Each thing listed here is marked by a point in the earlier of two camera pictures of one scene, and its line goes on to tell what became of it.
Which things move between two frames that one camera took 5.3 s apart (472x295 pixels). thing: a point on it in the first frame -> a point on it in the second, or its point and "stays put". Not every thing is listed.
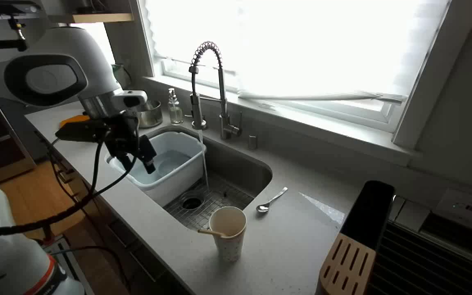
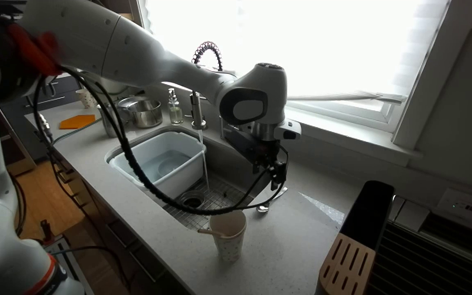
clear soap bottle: x=176 y=115 stays put
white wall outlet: x=470 y=207 stays put
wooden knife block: x=350 y=261 stays put
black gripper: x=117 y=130 -> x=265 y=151
